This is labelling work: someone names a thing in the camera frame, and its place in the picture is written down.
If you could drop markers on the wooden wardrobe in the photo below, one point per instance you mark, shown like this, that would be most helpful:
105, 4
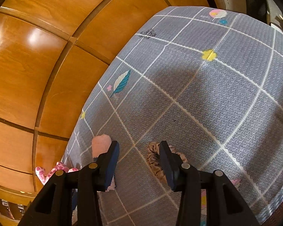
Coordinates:
52, 53

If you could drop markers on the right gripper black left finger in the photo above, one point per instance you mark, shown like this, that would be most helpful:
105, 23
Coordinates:
53, 204

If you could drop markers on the pink towel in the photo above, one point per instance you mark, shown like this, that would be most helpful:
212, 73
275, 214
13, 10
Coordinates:
101, 145

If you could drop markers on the brown satin scrunchie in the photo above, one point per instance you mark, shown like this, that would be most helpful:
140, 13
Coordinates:
165, 162

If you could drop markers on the pink white spotted plush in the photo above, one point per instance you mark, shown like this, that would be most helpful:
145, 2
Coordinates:
44, 177

